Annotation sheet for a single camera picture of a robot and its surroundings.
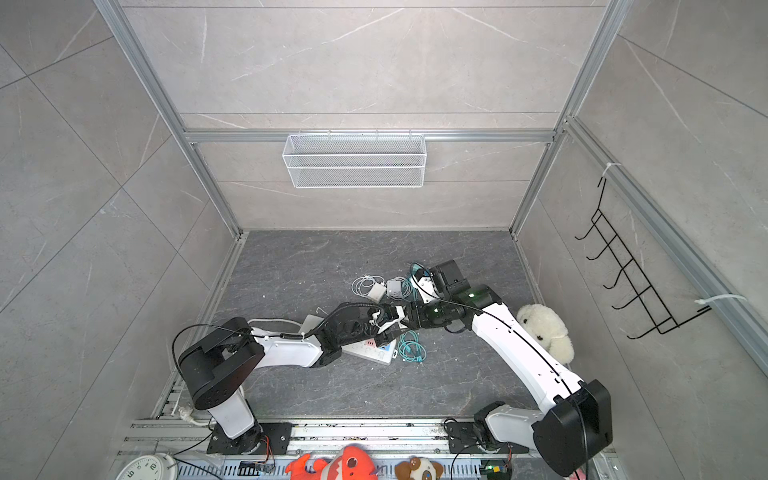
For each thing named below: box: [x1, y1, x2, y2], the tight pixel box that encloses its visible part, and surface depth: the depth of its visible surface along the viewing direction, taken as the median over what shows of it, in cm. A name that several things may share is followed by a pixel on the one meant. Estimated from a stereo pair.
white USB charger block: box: [367, 282, 387, 303], surface depth 101 cm
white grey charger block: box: [386, 280, 402, 298], surface depth 102 cm
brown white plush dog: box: [395, 457, 444, 480], surface depth 69 cm
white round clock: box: [115, 453, 178, 480], surface depth 68 cm
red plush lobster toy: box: [285, 446, 378, 480], surface depth 66 cm
